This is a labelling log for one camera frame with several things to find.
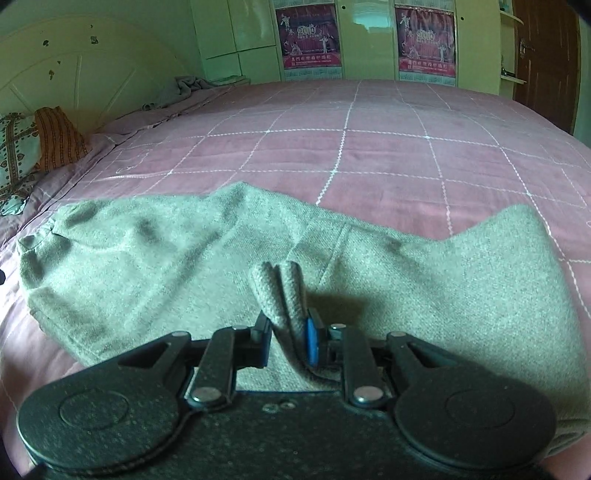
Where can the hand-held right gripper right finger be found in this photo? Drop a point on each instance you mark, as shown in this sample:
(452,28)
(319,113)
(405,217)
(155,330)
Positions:
(312,341)

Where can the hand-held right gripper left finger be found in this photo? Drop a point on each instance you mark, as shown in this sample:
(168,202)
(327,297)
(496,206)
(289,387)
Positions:
(264,344)

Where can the grey pants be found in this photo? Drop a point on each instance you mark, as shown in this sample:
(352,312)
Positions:
(138,277)

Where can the pink checked bed blanket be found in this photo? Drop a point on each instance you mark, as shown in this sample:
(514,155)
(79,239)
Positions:
(369,138)

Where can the lilac bed sheet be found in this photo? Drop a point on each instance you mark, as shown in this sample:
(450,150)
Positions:
(138,124)

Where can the crumpled grey cloth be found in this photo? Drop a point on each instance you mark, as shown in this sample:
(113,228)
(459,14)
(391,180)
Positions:
(184,90)

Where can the orange striped pillow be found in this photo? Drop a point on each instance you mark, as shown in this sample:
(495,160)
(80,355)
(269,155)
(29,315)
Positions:
(60,138)

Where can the cream wardrobe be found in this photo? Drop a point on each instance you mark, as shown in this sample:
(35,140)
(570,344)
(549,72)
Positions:
(369,41)

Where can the white patterned pillow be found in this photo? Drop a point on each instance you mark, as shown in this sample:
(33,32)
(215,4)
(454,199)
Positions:
(16,157)

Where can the cream headboard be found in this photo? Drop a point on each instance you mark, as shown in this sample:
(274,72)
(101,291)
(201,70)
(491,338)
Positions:
(92,69)

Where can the cream corner shelf unit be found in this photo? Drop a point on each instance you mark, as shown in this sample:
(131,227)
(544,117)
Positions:
(510,78)

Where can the brown wooden door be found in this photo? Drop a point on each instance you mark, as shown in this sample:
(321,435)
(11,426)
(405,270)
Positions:
(549,60)

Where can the left red wall poster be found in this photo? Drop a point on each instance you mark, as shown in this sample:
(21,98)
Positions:
(308,41)

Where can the red wall poster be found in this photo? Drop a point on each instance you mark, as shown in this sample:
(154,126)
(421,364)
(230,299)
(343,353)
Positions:
(427,44)
(308,41)

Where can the right red wall poster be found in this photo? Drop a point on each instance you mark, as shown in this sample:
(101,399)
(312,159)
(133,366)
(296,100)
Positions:
(427,44)

